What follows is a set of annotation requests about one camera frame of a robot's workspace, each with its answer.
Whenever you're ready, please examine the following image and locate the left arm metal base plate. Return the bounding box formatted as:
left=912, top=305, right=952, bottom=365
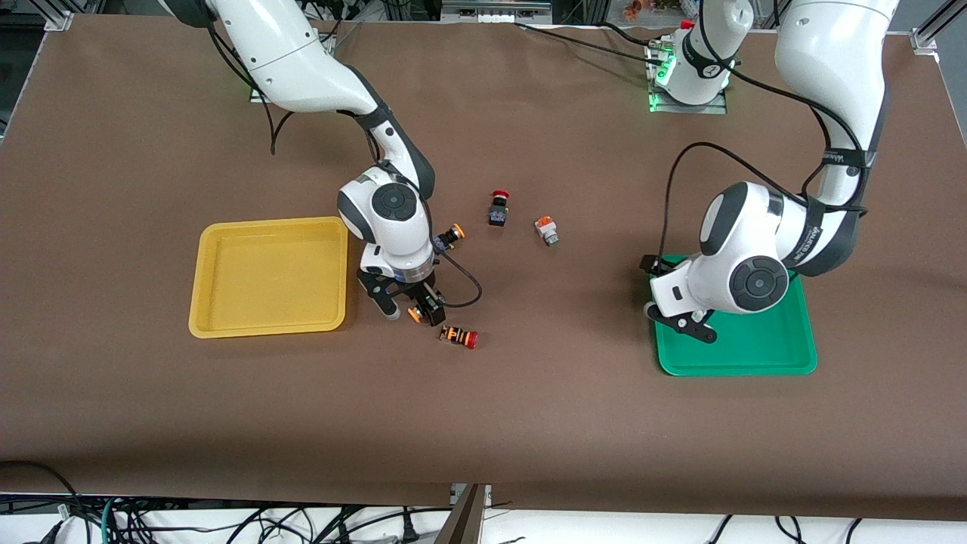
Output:
left=647, top=42, right=729, bottom=116

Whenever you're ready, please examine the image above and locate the black base power cable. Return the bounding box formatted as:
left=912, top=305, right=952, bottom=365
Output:
left=514, top=21, right=675, bottom=63

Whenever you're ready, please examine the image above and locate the teal cable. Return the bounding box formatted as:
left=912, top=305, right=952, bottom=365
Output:
left=100, top=496, right=123, bottom=544

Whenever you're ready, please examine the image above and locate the grey metal rail block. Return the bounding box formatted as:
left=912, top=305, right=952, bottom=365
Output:
left=441, top=0, right=553, bottom=23

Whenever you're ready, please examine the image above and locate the yellow capped blue pushbutton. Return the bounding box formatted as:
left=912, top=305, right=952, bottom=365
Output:
left=432, top=224, right=466, bottom=255

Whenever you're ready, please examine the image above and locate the green plastic tray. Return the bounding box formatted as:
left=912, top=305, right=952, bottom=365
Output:
left=648, top=255, right=819, bottom=377

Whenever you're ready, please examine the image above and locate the metal table support post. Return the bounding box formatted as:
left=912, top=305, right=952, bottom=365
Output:
left=434, top=484, right=493, bottom=544

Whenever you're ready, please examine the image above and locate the black cable tangle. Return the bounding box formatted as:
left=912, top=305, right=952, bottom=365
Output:
left=0, top=459, right=454, bottom=544

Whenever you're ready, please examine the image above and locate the yellow plastic tray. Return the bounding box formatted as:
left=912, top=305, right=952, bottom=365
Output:
left=188, top=216, right=349, bottom=339

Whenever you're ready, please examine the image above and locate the brown table cover sheet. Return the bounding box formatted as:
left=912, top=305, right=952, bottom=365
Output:
left=0, top=14, right=967, bottom=522

